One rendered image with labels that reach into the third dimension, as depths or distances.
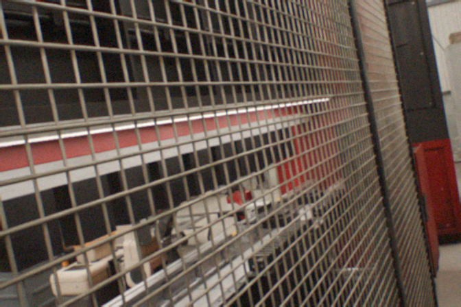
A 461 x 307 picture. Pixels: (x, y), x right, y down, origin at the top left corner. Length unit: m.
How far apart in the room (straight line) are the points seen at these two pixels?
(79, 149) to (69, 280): 1.44
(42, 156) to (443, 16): 8.57
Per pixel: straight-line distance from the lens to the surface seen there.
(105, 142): 1.42
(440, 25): 9.34
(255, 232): 2.21
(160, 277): 1.61
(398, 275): 1.24
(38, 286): 4.39
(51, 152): 1.27
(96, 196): 1.37
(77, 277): 2.66
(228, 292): 1.29
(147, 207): 1.53
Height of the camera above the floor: 1.41
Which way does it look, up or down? 3 degrees down
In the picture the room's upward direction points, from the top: 11 degrees counter-clockwise
